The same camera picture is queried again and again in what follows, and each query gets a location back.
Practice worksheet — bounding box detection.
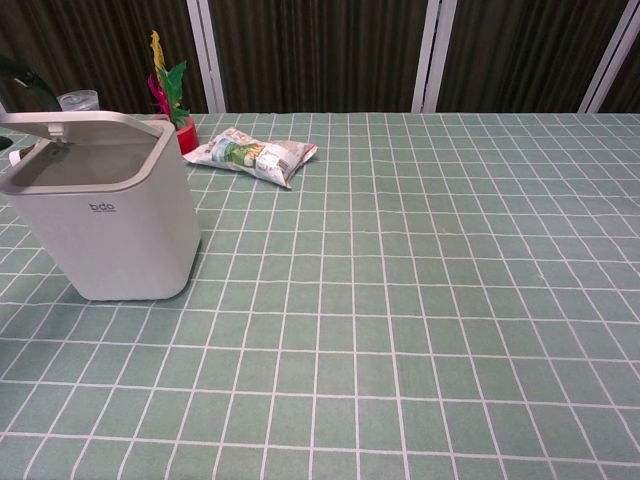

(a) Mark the white plastic trash bin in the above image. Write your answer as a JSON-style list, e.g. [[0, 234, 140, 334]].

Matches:
[[0, 118, 202, 302]]

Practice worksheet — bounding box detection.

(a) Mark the white plastic bin lid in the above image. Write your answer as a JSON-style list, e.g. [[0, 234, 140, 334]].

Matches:
[[0, 111, 132, 139]]

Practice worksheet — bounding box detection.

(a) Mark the green checked tablecloth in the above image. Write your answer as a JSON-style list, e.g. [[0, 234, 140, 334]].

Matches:
[[0, 111, 640, 480]]

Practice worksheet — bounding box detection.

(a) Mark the crumpled snack bag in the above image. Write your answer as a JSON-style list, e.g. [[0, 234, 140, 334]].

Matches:
[[181, 127, 319, 190]]

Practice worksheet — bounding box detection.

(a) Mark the red flower pot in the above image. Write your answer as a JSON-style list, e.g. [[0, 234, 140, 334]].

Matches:
[[149, 113, 201, 156]]

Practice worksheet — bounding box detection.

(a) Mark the feather shuttlecock red base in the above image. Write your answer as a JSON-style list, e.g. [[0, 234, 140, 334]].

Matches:
[[146, 29, 192, 128]]

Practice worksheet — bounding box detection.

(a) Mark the clear plastic cup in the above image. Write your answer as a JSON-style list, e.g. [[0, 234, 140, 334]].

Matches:
[[55, 89, 97, 112]]

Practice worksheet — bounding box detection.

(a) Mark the black curved object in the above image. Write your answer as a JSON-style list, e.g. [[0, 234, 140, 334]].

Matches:
[[0, 54, 60, 114]]

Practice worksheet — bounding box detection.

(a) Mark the white partition frame post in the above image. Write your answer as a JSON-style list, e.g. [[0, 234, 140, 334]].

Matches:
[[591, 0, 640, 114], [411, 0, 457, 113], [185, 0, 227, 113]]

